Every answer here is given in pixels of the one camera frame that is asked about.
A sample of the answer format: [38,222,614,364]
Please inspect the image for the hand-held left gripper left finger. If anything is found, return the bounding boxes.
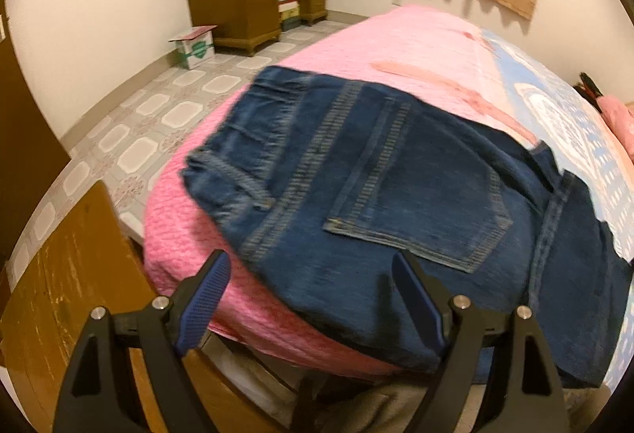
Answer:
[52,249,233,433]

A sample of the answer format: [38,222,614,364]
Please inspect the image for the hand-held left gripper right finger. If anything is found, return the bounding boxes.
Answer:
[390,249,570,433]

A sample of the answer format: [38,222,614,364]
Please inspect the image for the dark blue denim jeans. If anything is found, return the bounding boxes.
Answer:
[179,66,634,388]

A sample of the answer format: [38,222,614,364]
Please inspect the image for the blue printed blanket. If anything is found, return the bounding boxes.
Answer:
[475,29,634,394]

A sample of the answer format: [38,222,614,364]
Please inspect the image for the dark folded clothes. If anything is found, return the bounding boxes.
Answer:
[575,72,607,101]

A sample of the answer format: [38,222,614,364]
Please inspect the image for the green and white carton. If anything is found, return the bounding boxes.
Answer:
[168,25,219,70]

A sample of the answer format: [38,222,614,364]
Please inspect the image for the brown wooden door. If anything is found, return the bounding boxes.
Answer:
[0,0,73,265]

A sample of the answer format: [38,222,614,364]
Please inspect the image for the person's grey clothing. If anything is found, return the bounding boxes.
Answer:
[317,381,447,433]

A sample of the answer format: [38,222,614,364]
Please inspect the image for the pink pillow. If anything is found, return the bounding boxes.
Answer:
[597,93,634,161]

